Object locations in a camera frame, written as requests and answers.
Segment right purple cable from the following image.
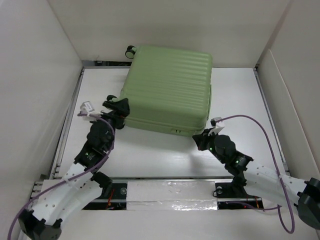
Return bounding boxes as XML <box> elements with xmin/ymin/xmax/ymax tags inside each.
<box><xmin>217</xmin><ymin>114</ymin><xmax>296</xmax><ymax>234</ymax></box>

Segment green hard-shell suitcase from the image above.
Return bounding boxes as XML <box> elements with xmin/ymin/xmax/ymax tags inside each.
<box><xmin>103</xmin><ymin>44</ymin><xmax>214</xmax><ymax>137</ymax></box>

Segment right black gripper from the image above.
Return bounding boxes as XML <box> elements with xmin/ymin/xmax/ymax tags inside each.
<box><xmin>191</xmin><ymin>128</ymin><xmax>226</xmax><ymax>164</ymax></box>

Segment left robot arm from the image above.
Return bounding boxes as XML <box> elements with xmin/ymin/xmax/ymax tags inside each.
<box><xmin>17</xmin><ymin>95</ymin><xmax>130</xmax><ymax>240</ymax></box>

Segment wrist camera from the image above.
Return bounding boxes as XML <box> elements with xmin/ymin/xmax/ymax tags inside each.
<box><xmin>208</xmin><ymin>117</ymin><xmax>225</xmax><ymax>136</ymax></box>
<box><xmin>77</xmin><ymin>101</ymin><xmax>102</xmax><ymax>122</ymax></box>

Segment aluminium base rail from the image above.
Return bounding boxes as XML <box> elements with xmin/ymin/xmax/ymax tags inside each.
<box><xmin>29</xmin><ymin>176</ymin><xmax>306</xmax><ymax>212</ymax></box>

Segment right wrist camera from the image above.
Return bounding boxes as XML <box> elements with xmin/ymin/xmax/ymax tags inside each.
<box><xmin>208</xmin><ymin>117</ymin><xmax>225</xmax><ymax>136</ymax></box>

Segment purple cable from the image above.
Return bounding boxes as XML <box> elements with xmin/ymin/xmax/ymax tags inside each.
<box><xmin>7</xmin><ymin>112</ymin><xmax>116</xmax><ymax>238</ymax></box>
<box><xmin>217</xmin><ymin>114</ymin><xmax>296</xmax><ymax>234</ymax></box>

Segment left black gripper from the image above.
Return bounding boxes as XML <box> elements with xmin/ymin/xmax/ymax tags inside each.
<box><xmin>89</xmin><ymin>98</ymin><xmax>129</xmax><ymax>150</ymax></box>

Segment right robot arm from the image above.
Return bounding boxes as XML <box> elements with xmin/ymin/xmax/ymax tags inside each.
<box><xmin>192</xmin><ymin>129</ymin><xmax>320</xmax><ymax>230</ymax></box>

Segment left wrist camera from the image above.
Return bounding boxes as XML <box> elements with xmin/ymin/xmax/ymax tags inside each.
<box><xmin>77</xmin><ymin>101</ymin><xmax>102</xmax><ymax>122</ymax></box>

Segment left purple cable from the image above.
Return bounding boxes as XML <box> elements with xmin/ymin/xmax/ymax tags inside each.
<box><xmin>7</xmin><ymin>112</ymin><xmax>116</xmax><ymax>238</ymax></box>

